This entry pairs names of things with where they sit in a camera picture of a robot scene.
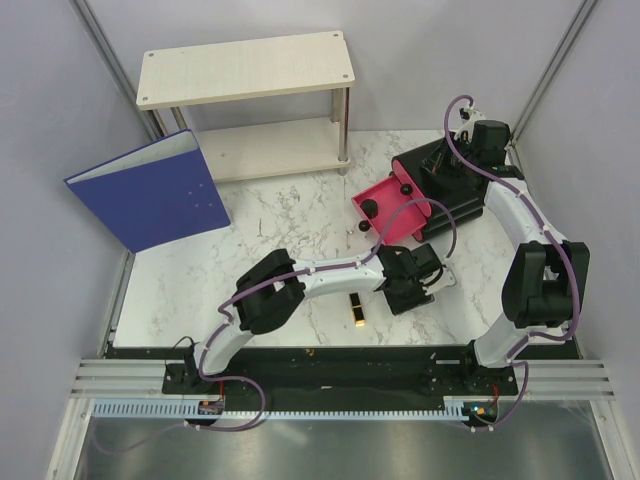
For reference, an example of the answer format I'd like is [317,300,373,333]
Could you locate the pink top drawer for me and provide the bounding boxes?
[391,158,432,219]

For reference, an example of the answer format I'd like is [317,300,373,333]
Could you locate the black gold lipstick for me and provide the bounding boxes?
[349,293,366,327]

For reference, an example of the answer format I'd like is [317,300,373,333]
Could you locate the black round jar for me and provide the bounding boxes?
[360,199,379,219]

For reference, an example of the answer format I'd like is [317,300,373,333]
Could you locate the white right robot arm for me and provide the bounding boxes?
[438,135,590,394]

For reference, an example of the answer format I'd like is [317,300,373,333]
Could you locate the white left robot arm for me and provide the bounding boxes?
[184,245,444,393]

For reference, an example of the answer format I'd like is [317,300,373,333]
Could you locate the black drawer organizer cabinet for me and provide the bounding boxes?
[392,138,484,243]

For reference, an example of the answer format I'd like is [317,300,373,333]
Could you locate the white two-tier wooden shelf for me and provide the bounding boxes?
[137,30,357,182]

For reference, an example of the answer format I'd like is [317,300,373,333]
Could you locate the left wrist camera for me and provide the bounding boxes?
[410,243,442,277]

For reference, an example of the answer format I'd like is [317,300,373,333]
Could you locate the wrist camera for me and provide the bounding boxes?
[471,120,511,153]
[410,243,442,277]

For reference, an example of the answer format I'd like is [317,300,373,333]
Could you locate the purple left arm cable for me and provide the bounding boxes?
[184,197,460,432]

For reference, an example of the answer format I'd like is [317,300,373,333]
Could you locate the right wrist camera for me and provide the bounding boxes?
[471,120,511,153]

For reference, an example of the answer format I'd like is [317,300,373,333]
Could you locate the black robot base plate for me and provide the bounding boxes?
[162,346,518,410]

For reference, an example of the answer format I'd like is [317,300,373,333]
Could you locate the blue ring binder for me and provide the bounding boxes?
[65,129,231,253]

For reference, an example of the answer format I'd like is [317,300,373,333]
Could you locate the white slotted cable duct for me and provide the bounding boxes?
[91,397,497,422]

